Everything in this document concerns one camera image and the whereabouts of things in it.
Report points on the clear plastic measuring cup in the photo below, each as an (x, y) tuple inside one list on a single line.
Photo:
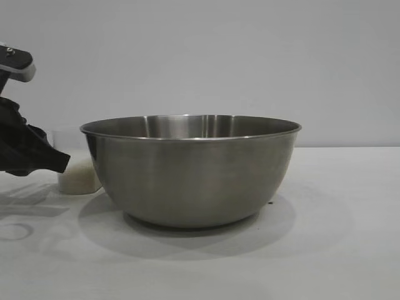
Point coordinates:
[(70, 143)]

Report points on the white rice grains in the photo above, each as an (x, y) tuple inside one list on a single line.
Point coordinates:
[(79, 181)]

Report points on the stainless steel mixing bowl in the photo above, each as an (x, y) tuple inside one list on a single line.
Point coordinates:
[(193, 178)]

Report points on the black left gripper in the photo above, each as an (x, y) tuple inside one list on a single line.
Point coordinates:
[(11, 137)]

